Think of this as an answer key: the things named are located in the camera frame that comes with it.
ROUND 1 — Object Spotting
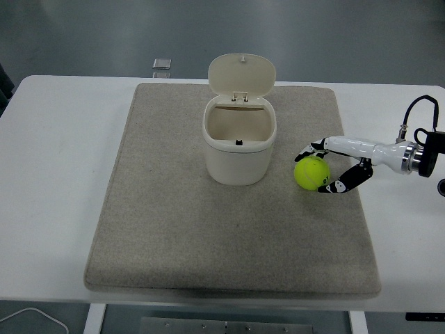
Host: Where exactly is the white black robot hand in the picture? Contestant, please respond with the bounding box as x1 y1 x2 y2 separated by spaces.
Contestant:
294 136 410 195

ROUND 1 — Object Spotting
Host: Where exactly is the yellow tennis ball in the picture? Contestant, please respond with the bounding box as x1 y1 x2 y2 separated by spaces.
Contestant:
293 156 331 191

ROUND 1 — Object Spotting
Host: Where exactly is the cream lidded plastic bin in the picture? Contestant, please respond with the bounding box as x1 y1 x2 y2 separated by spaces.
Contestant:
202 53 278 186

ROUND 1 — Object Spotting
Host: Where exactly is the beige felt mat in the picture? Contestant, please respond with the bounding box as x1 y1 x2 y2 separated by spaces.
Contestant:
82 82 382 299

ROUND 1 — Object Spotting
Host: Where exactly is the white table leg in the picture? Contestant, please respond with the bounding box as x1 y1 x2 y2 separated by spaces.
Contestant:
84 303 107 334
348 310 369 334

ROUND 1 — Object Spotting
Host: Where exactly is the black table control panel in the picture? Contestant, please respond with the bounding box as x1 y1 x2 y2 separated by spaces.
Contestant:
405 312 445 321

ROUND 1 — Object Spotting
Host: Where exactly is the grey metal plate with screws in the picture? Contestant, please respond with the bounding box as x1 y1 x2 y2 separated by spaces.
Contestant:
140 316 316 334

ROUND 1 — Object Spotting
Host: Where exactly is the dark grey object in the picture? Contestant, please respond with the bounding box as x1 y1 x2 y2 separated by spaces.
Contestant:
0 62 15 118

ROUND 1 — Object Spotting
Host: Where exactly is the white cable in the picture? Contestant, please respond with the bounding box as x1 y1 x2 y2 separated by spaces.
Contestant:
0 307 70 334

